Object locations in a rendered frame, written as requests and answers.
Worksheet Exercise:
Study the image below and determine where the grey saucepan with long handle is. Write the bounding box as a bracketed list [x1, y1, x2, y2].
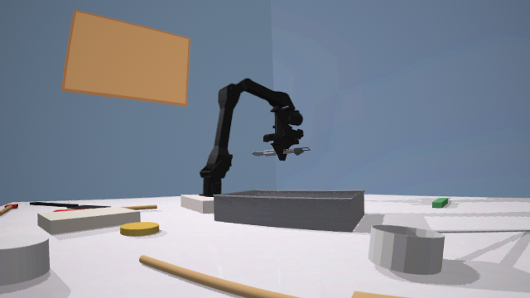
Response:
[368, 224, 530, 275]

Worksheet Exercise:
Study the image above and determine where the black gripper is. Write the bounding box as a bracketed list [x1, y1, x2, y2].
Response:
[263, 122, 299, 161]

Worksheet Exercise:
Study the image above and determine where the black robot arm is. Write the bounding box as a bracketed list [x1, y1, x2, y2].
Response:
[199, 79, 304, 197]

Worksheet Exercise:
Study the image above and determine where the grey rectangular tin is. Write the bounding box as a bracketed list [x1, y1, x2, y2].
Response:
[213, 190, 364, 233]

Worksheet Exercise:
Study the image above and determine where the small green block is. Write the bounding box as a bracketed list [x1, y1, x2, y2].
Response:
[432, 198, 450, 209]

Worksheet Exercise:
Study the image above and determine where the grey cylinder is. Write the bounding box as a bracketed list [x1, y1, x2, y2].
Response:
[0, 234, 50, 286]

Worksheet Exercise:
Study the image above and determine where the red spatula with wooden handle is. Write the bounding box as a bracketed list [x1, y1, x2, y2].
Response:
[56, 204, 157, 212]

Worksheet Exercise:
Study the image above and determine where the yellow flat round disc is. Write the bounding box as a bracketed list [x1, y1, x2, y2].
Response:
[120, 222, 160, 237]

